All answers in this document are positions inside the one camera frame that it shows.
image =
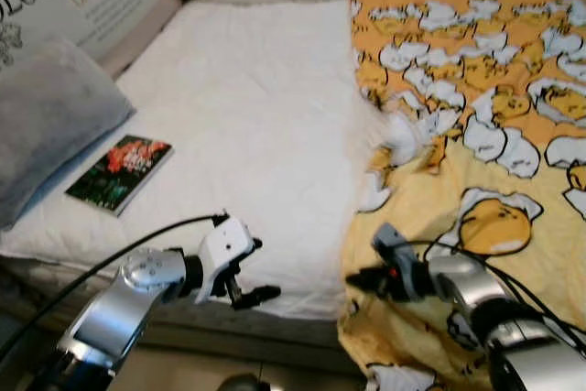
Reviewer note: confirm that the white quilted mattress pad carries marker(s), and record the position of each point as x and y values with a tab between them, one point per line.
247	89

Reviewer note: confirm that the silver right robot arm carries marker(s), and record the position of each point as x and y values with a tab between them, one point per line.
476	290

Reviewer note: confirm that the grey bed base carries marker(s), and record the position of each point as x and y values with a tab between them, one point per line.
293	331

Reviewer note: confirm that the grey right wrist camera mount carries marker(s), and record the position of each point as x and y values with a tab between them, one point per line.
389	243

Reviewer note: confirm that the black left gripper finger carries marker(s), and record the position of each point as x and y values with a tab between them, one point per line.
261	295

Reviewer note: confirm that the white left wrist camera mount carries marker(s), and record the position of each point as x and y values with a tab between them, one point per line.
224	249

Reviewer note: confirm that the grey plush pillow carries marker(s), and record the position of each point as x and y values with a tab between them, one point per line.
55	125

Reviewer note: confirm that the yellow cartoon egg blanket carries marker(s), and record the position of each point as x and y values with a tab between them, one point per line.
476	135

